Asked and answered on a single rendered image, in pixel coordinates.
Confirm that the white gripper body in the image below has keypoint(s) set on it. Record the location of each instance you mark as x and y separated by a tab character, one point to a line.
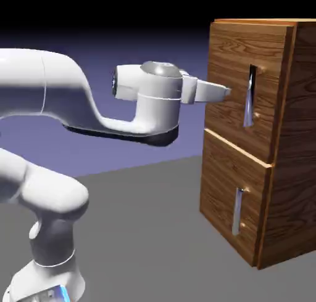
208	92

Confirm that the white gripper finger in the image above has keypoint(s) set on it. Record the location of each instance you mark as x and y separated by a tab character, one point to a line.
227	92

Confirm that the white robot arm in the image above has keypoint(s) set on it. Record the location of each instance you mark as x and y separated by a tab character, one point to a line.
61	85

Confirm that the brown wooden cabinet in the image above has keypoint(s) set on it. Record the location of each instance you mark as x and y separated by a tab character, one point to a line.
291	146

